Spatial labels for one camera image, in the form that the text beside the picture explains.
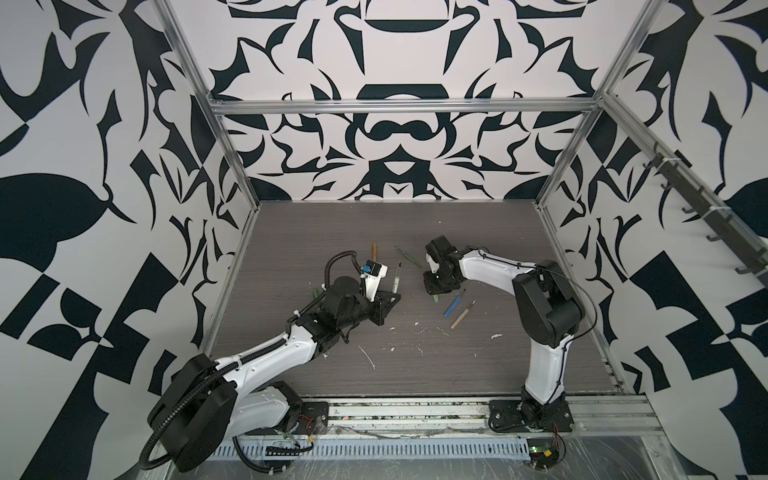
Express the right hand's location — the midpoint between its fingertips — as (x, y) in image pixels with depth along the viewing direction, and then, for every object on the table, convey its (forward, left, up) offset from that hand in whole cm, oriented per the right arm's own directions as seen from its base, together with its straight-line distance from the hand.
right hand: (431, 286), depth 97 cm
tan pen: (-11, -8, 0) cm, 13 cm away
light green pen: (-8, +11, +19) cm, 23 cm away
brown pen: (+13, +18, 0) cm, 22 cm away
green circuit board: (-43, -22, -2) cm, 49 cm away
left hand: (-10, +11, +16) cm, 22 cm away
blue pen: (-6, -6, -1) cm, 9 cm away
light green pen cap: (-4, -1, 0) cm, 4 cm away
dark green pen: (+12, +6, -1) cm, 13 cm away
